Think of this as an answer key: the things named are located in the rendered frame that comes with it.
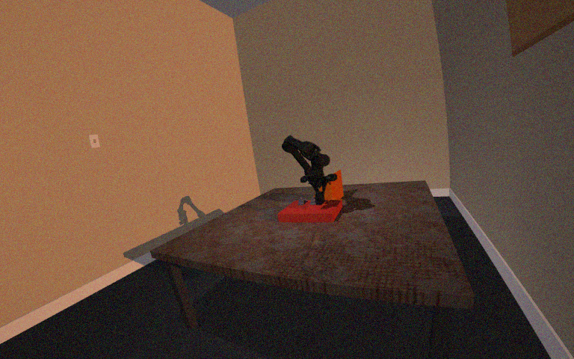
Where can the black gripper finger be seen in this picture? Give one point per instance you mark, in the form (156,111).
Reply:
(314,185)
(324,185)

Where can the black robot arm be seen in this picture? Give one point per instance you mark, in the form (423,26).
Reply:
(307,150)

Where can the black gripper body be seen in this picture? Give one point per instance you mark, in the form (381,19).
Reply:
(330,177)

